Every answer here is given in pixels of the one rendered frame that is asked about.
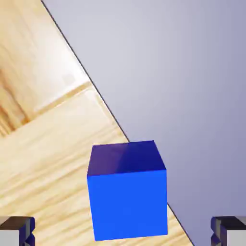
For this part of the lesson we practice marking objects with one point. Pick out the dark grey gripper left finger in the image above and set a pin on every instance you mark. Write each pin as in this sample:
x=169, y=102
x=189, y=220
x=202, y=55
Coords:
x=17, y=228

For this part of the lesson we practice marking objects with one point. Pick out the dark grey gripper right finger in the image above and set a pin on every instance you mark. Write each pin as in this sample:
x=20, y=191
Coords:
x=228, y=228

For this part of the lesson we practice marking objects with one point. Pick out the small blue cube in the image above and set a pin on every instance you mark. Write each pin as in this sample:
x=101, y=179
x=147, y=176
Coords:
x=127, y=199

